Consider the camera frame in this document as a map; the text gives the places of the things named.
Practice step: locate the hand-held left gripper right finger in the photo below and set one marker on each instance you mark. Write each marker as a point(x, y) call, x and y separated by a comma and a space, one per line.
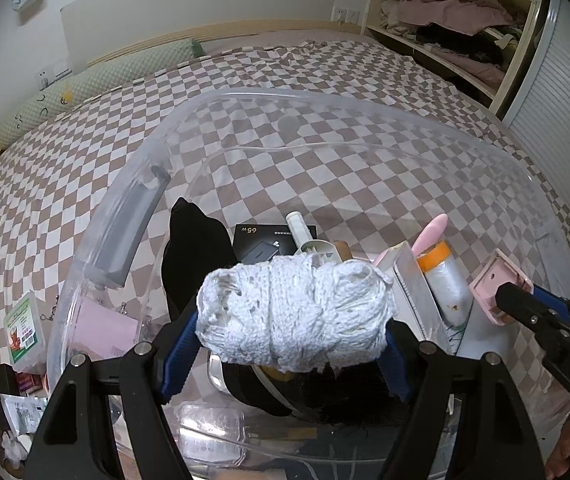
point(396, 367)

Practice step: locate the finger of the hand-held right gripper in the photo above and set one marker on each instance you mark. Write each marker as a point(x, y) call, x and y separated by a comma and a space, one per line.
point(515, 302)
point(552, 302)

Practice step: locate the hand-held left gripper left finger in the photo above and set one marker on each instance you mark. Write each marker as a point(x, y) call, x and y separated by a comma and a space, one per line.
point(180, 357)

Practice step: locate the pink plastic case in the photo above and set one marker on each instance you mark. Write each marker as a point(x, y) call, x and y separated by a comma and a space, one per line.
point(490, 285)

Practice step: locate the white knitted cloth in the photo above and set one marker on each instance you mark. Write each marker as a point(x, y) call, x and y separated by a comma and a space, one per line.
point(290, 310)

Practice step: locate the clear plastic container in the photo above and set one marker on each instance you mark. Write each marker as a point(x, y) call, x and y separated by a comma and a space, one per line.
point(115, 240)

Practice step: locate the person's right hand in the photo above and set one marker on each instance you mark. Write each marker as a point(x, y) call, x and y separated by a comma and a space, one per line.
point(564, 452)

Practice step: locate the silver foil box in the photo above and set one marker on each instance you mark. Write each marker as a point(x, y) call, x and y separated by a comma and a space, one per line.
point(415, 300)

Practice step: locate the pink box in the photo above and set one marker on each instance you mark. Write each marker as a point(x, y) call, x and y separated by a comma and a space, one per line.
point(100, 327)

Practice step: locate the black sock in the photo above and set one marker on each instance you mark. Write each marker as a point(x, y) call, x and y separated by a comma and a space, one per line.
point(190, 250)

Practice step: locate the black cardboard box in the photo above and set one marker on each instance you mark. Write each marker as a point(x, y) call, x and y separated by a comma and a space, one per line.
point(260, 235)

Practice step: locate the small red box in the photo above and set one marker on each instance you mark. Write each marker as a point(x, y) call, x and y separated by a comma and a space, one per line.
point(32, 382)

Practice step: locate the green labelled packet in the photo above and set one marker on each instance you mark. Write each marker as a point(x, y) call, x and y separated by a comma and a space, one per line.
point(25, 330)

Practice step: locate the white plastic packet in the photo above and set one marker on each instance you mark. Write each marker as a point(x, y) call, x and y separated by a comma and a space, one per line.
point(20, 412)

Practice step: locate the white plastic tube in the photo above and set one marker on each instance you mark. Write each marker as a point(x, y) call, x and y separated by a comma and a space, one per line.
point(297, 227)

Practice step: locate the small black box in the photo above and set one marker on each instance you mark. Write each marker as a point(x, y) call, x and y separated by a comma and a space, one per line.
point(0, 385)

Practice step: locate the white ribbed wardrobe door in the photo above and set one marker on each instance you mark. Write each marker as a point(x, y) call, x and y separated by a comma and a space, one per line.
point(565, 110)

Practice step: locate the folded pink clothes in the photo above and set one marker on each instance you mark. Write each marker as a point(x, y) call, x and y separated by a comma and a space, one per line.
point(475, 67)

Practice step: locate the black clothes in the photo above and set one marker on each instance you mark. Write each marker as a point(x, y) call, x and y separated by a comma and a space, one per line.
point(460, 45)

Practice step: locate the green bolster pillow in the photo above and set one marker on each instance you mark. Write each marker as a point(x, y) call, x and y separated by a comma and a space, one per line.
point(115, 70)

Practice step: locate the checkered bedsheet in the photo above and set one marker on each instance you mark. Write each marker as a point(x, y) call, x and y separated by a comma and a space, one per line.
point(315, 75)

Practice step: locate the pile of pink clothes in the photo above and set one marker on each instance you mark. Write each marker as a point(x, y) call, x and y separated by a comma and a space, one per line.
point(445, 5)

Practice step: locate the wooden headboard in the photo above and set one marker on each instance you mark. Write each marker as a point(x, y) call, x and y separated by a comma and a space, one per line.
point(240, 32)

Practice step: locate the wardrobe shelf unit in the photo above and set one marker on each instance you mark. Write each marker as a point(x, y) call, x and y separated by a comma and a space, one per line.
point(370, 0)

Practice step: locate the white wall socket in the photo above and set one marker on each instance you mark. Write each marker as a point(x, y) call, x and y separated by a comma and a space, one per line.
point(52, 75)
point(347, 15)

